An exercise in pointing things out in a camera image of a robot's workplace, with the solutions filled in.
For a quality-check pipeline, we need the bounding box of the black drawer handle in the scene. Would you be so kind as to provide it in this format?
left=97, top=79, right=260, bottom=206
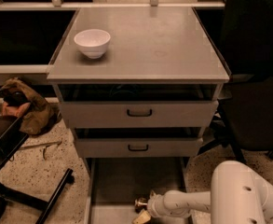
left=126, top=109, right=153, bottom=118
left=128, top=145, right=149, bottom=152

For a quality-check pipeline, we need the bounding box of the grey top drawer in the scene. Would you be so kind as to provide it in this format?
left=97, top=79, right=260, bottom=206
left=56, top=85, right=218, bottom=129

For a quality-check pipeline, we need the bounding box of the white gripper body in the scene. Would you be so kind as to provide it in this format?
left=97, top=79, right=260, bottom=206
left=147, top=194, right=167, bottom=217

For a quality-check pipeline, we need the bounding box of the white ceramic bowl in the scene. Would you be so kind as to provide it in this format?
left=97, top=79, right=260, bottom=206
left=74, top=29, right=111, bottom=59

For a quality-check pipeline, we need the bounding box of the grey bottom drawer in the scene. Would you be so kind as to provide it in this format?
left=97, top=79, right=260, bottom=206
left=84, top=157, right=185, bottom=224

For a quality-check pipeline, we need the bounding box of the grey middle drawer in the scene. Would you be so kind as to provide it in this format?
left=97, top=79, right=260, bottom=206
left=75, top=128, right=203, bottom=158

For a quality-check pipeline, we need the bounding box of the brown bag on floor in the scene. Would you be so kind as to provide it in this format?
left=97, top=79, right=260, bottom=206
left=0, top=77, right=58, bottom=135

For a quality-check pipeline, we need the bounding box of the crushed orange can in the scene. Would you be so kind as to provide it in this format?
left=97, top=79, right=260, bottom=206
left=134, top=198, right=148, bottom=213

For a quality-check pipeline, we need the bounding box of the black stand with tray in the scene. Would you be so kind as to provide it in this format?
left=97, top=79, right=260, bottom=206
left=0, top=115, right=75, bottom=224

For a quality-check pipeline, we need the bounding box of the black middle drawer handle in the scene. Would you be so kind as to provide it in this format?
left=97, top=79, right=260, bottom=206
left=128, top=145, right=149, bottom=152

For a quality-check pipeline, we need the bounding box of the grey drawer cabinet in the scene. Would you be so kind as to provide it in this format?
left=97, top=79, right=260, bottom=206
left=48, top=7, right=229, bottom=224

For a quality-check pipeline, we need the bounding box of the grey drawer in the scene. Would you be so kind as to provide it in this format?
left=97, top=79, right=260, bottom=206
left=75, top=128, right=203, bottom=158
left=56, top=85, right=218, bottom=129
left=84, top=157, right=185, bottom=224

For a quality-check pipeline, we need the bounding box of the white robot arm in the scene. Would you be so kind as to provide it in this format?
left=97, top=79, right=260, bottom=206
left=132, top=161, right=273, bottom=224

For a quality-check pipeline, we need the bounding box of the metal tool on floor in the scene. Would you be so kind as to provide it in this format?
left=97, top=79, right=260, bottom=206
left=19, top=141, right=61, bottom=160

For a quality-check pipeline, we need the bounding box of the black top drawer handle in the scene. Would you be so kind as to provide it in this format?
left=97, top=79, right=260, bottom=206
left=126, top=109, right=153, bottom=118

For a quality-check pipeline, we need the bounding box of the black office chair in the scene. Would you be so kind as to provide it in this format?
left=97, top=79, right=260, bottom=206
left=199, top=0, right=273, bottom=162

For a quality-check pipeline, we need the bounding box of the dark bowl in top drawer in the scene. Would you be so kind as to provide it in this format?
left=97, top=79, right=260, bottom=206
left=109, top=84, right=138, bottom=100

